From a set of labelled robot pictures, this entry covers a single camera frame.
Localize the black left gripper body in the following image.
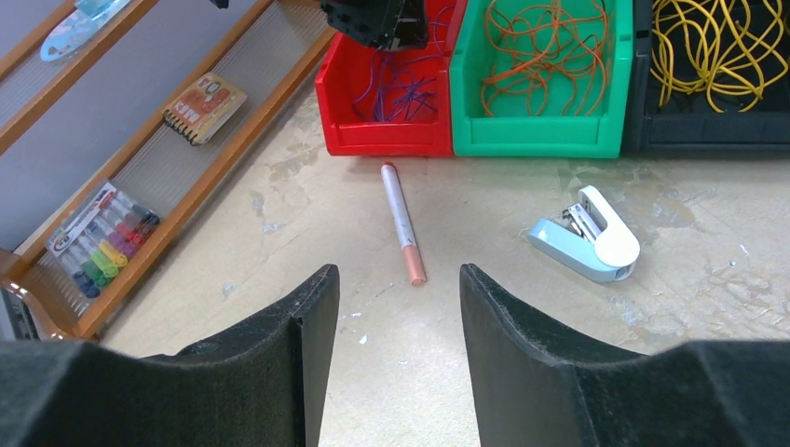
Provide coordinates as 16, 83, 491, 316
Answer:
320, 0, 429, 51

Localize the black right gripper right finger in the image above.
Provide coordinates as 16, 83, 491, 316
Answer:
459, 264, 789, 446

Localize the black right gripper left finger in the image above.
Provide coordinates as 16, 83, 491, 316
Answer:
1, 264, 340, 446

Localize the yellow cable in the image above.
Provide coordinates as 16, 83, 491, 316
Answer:
649, 0, 790, 115

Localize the red plastic bin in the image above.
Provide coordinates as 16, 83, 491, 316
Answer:
315, 1, 467, 157

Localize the green plastic bin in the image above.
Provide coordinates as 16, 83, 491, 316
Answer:
450, 1, 634, 158

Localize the white stapler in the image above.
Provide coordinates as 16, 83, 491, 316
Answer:
526, 185, 641, 283

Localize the silver marker pink cap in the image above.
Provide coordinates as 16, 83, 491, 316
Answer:
380, 163, 427, 286

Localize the small spiral notepad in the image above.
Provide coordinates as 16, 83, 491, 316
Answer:
163, 72, 248, 146

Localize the coloured marker set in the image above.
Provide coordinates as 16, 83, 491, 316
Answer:
47, 180, 161, 300

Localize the black plastic bin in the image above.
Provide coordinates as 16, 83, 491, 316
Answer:
621, 1, 789, 156

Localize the blue packaged item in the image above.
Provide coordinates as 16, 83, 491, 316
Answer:
39, 0, 130, 62

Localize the wooden rack frame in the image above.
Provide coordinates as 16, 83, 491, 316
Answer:
1, 1, 334, 340

